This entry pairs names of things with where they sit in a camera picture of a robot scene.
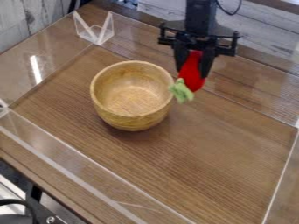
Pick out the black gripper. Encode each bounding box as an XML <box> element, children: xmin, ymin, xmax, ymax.
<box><xmin>157</xmin><ymin>22</ymin><xmax>240</xmax><ymax>79</ymax></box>

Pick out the red felt strawberry toy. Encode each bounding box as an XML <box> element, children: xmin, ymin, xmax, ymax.
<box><xmin>169</xmin><ymin>51</ymin><xmax>205</xmax><ymax>103</ymax></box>

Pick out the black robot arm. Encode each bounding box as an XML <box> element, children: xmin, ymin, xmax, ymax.
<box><xmin>157</xmin><ymin>0</ymin><xmax>240</xmax><ymax>78</ymax></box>

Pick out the wooden bowl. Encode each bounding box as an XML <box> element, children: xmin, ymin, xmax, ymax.
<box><xmin>89</xmin><ymin>60</ymin><xmax>173</xmax><ymax>131</ymax></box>

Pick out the black cable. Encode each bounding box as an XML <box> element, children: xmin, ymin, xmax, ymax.
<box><xmin>215</xmin><ymin>0</ymin><xmax>244</xmax><ymax>17</ymax></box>

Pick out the clear acrylic corner bracket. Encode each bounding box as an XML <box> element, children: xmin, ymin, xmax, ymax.
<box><xmin>72</xmin><ymin>11</ymin><xmax>114</xmax><ymax>46</ymax></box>

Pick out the black table leg bracket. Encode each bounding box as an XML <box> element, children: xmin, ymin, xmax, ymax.
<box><xmin>25</xmin><ymin>184</ymin><xmax>68</xmax><ymax>224</ymax></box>

